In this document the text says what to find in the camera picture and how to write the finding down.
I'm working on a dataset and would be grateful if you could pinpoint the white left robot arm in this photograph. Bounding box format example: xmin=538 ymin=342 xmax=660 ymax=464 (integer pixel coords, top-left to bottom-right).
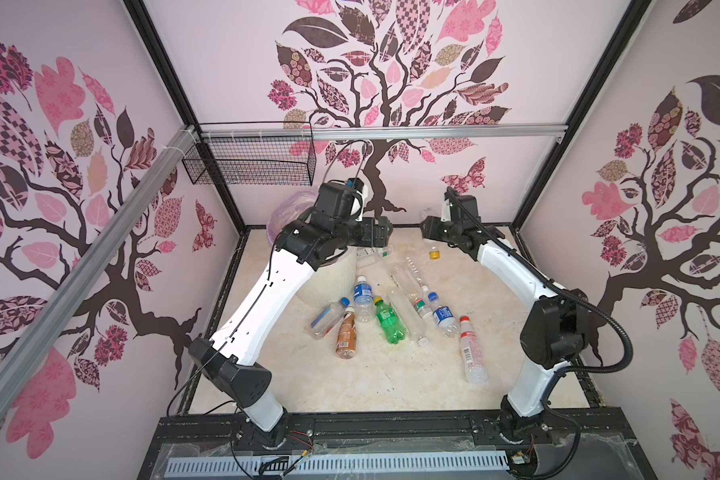
xmin=189 ymin=217 xmax=393 ymax=434

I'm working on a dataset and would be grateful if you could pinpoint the clear crushed bottle white cap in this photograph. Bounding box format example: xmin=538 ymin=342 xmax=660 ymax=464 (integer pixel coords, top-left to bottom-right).
xmin=405 ymin=256 xmax=430 ymax=293

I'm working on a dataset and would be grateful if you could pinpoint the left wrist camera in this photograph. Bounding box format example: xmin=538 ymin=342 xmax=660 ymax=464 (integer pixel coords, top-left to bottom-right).
xmin=314 ymin=177 xmax=370 ymax=221

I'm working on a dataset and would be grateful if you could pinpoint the brown Nescafe bottle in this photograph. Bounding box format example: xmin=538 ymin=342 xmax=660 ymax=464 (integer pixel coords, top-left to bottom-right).
xmin=335 ymin=306 xmax=357 ymax=360

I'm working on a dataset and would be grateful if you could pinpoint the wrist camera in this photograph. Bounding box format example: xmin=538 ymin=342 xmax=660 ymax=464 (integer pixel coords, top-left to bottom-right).
xmin=447 ymin=193 xmax=482 ymax=228
xmin=314 ymin=177 xmax=370 ymax=221

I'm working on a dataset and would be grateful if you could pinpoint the aluminium back rail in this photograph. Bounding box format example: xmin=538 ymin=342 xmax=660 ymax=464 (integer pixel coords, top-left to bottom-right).
xmin=202 ymin=124 xmax=568 ymax=141

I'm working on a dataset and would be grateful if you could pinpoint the red cap clear bottle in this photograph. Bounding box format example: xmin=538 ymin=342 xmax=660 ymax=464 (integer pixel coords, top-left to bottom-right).
xmin=459 ymin=316 xmax=488 ymax=384

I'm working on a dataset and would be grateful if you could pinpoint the black wire mesh basket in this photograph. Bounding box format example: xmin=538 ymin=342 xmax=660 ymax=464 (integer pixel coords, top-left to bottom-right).
xmin=182 ymin=120 xmax=317 ymax=187

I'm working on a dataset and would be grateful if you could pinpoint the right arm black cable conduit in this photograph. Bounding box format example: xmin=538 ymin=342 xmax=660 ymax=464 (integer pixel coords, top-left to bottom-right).
xmin=445 ymin=187 xmax=634 ymax=374

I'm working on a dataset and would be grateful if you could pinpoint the blue cap water bottle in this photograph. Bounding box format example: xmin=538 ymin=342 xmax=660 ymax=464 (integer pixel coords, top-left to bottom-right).
xmin=427 ymin=292 xmax=458 ymax=338

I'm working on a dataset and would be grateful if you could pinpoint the aluminium left rail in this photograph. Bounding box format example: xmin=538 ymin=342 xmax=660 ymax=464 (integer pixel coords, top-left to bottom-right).
xmin=0 ymin=125 xmax=197 ymax=420

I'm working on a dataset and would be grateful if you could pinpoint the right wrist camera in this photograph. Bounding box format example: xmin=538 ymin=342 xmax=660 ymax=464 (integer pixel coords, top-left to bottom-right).
xmin=447 ymin=193 xmax=482 ymax=228

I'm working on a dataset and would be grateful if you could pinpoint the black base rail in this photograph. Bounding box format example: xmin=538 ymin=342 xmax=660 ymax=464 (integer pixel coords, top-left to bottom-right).
xmin=139 ymin=407 xmax=654 ymax=479

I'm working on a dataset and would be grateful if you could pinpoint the clear bottle green red label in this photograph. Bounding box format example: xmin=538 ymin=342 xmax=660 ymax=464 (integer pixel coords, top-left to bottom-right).
xmin=391 ymin=263 xmax=434 ymax=323

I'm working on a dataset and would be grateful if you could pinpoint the square clear bottle green label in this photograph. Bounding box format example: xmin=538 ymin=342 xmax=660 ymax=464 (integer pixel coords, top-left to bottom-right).
xmin=356 ymin=245 xmax=394 ymax=269

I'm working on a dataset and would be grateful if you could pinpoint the tall frosted clear bottle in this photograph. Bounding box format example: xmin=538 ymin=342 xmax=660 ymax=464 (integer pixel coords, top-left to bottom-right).
xmin=389 ymin=289 xmax=430 ymax=348

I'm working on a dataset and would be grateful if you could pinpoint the aluminium rail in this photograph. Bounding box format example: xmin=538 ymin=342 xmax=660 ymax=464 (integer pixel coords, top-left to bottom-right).
xmin=202 ymin=124 xmax=568 ymax=141
xmin=0 ymin=125 xmax=197 ymax=420

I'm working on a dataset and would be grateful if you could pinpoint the cream ribbed waste bin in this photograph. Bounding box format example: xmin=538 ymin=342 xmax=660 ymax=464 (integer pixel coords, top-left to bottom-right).
xmin=296 ymin=247 xmax=357 ymax=307

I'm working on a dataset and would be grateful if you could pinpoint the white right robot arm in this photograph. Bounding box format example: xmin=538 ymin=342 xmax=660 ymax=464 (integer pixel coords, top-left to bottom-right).
xmin=419 ymin=216 xmax=588 ymax=442

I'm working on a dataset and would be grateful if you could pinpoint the white slotted cable duct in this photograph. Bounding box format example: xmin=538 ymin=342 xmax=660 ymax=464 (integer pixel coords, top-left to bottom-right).
xmin=162 ymin=451 xmax=509 ymax=479

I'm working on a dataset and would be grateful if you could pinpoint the green soda bottle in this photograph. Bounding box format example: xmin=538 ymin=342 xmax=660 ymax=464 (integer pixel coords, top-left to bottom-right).
xmin=374 ymin=297 xmax=406 ymax=344

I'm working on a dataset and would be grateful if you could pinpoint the clear bottle blue label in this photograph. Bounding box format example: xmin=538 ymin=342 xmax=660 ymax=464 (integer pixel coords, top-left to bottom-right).
xmin=306 ymin=297 xmax=350 ymax=339

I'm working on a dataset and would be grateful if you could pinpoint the pink bin liner bag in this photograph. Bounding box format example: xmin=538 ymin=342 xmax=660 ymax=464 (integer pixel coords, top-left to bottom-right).
xmin=266 ymin=191 xmax=317 ymax=245

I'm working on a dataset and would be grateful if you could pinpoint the small water bottle blue label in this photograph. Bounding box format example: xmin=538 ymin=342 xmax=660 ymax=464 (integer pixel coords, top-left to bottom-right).
xmin=353 ymin=275 xmax=375 ymax=323

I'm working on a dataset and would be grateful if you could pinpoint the left camera black cable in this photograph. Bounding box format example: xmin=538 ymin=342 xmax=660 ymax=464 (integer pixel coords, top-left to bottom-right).
xmin=320 ymin=139 xmax=373 ymax=187

